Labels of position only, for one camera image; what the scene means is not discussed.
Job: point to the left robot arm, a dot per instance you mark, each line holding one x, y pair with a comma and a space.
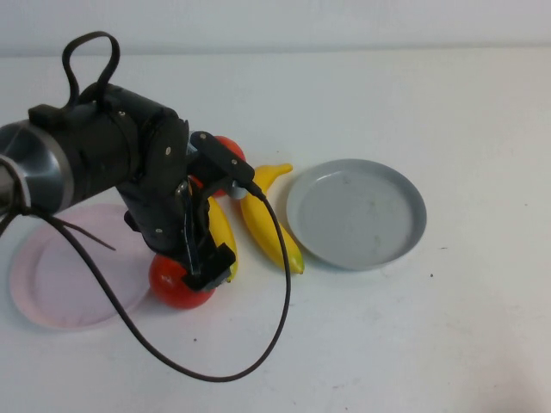
86, 163

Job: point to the yellow banana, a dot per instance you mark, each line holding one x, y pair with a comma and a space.
264, 228
221, 223

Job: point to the pink round plate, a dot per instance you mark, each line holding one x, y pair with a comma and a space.
64, 284

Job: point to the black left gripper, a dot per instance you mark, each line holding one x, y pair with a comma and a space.
159, 189

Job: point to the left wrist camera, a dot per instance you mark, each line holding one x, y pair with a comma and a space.
224, 161

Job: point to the red apple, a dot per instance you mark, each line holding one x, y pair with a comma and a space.
232, 148
168, 284

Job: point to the grey round plate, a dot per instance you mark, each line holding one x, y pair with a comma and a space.
357, 215

